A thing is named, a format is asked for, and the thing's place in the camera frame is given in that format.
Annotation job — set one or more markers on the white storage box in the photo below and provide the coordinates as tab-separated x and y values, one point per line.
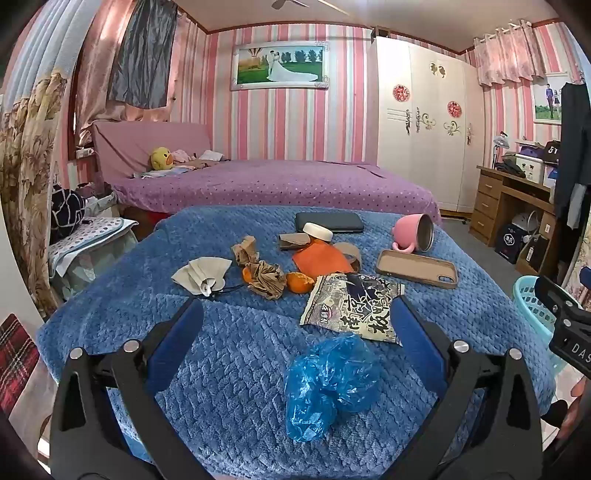
531	168

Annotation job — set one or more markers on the pink mug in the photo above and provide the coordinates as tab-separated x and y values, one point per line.
406	230

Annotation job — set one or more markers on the wooden desk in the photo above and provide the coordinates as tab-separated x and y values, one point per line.
489	203

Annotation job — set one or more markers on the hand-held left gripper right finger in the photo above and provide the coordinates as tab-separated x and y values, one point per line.
418	341

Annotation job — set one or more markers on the dark blue box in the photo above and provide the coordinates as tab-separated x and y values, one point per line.
510	242

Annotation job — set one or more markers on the black flat pouch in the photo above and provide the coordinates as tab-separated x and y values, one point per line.
330	221

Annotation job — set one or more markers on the white small fan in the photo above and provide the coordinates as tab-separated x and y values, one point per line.
526	224

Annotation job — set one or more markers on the dotted white mat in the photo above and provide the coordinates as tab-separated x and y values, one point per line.
92	233

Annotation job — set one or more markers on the black white patterned bag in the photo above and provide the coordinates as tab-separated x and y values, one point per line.
67	207

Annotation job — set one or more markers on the dark green cloth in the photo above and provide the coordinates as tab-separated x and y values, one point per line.
512	167

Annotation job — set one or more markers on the white wardrobe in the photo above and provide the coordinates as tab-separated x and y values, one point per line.
429	152

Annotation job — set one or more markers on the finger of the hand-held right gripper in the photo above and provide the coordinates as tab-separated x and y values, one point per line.
556	297

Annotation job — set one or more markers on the turquoise plastic basket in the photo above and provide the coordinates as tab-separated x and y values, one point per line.
531	304

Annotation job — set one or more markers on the desk lamp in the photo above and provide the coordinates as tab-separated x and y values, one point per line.
501	143

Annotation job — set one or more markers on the yellow duck plush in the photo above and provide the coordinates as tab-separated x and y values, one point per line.
161	158

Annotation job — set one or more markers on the folded brown cardboard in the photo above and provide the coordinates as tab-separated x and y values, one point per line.
293	240

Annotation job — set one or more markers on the ceiling fan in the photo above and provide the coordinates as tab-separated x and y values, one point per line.
288	3

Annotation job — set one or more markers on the large framed wedding photo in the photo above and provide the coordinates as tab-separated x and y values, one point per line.
279	64

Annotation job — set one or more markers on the white power strip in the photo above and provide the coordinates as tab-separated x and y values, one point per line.
85	152

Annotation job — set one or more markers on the pink curtain valance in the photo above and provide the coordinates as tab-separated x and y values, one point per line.
517	50

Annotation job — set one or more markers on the black white printed snack packet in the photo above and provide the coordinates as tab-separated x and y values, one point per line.
351	304

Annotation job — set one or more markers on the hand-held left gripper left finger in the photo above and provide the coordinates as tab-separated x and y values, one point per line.
175	341

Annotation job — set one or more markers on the black printed bag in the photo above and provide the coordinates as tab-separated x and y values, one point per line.
551	152

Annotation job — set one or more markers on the blue fleece blanket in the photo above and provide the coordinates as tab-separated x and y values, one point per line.
231	369

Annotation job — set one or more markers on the purple dotted bed cover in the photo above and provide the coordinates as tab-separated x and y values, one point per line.
277	184

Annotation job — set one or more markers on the person's right hand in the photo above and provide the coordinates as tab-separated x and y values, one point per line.
582	406

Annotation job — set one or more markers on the red plaid cloth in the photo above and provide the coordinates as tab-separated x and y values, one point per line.
16	360

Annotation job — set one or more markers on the grey hanging cloth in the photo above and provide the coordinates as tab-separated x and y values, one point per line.
143	60

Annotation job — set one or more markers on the white round lid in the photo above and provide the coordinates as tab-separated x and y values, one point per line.
317	230

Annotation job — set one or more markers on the pink covered headboard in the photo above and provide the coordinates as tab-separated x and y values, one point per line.
124	143

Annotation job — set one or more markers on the large brown paper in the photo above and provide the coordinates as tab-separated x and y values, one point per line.
265	279

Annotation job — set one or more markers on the white folded cloth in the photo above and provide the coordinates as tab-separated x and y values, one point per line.
212	154

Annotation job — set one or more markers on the tan phone case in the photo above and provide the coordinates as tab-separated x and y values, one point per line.
411	267

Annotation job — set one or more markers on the small crumpled brown paper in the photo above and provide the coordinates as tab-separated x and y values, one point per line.
244	250

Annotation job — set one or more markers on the blue plastic bag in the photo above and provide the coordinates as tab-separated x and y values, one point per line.
323	383

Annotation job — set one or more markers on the orange flat cloth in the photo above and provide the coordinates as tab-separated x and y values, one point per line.
321	261

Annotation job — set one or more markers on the brown cardboard tube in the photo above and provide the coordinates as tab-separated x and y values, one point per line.
351	253

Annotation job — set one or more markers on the pink satin curtain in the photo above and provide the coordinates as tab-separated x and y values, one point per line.
97	69

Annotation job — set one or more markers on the small framed couple photo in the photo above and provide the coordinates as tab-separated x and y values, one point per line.
549	99

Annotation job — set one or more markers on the beige folded cloth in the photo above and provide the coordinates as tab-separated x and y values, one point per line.
203	272

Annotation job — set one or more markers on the pink small garment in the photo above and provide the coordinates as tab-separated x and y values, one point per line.
182	156

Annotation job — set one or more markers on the dark hanging jacket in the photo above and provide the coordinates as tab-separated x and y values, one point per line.
572	152

